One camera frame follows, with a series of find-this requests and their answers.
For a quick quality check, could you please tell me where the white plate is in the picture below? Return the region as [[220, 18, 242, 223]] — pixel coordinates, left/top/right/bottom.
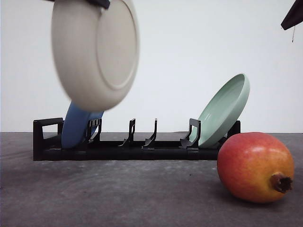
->
[[51, 0, 140, 112]]

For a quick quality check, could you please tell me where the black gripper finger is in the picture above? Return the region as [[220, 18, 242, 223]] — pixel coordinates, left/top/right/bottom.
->
[[86, 0, 110, 9], [281, 0, 303, 30]]

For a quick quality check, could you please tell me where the black plastic dish rack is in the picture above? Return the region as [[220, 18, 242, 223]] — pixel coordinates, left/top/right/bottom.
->
[[33, 117, 241, 161]]

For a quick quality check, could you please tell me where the blue plate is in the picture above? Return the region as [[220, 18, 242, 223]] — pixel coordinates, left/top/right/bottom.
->
[[62, 102, 105, 149]]

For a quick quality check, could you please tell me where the green plate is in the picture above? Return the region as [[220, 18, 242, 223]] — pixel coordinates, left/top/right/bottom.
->
[[190, 74, 250, 148]]

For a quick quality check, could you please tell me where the red yellow pomegranate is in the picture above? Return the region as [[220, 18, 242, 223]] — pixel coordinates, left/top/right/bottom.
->
[[217, 132, 294, 204]]

